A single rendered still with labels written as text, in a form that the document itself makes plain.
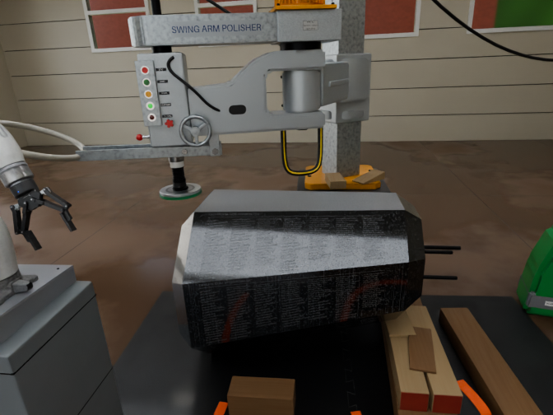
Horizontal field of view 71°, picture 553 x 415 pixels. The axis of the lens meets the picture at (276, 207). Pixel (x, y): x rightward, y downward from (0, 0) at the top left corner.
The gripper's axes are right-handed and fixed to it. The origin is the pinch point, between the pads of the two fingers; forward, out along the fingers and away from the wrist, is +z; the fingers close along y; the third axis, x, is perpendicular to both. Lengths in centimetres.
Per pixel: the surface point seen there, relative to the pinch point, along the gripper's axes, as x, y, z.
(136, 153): -63, -19, -22
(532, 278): -95, -183, 149
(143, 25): -48, -54, -65
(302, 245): -43, -71, 52
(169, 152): -65, -34, -15
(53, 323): 10.4, 8.9, 24.2
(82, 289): -5.3, 4.4, 20.3
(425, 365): -32, -95, 123
